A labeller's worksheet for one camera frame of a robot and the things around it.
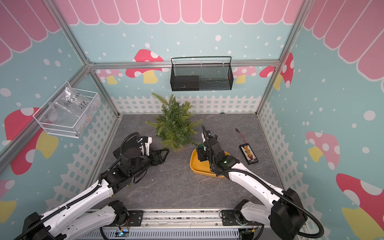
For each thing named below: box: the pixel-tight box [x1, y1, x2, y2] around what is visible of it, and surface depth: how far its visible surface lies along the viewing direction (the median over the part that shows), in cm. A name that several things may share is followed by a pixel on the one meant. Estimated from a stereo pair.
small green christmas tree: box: [145, 93, 203, 152], surface depth 81 cm
